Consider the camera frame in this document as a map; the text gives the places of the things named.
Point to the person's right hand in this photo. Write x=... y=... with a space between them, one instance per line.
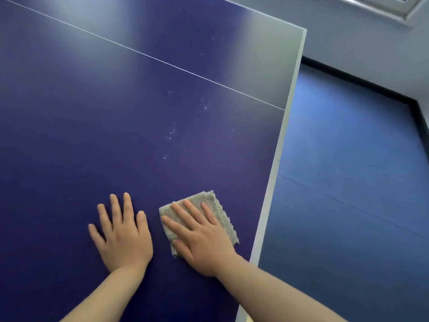
x=204 y=244

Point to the person's left hand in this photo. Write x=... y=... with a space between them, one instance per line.
x=125 y=241

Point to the grey cleaning cloth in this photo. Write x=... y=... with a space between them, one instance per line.
x=221 y=211

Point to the person's right forearm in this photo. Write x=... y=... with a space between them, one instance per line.
x=278 y=291

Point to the blue table tennis table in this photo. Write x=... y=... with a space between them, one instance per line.
x=134 y=97

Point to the white open window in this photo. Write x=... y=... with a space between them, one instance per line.
x=385 y=4

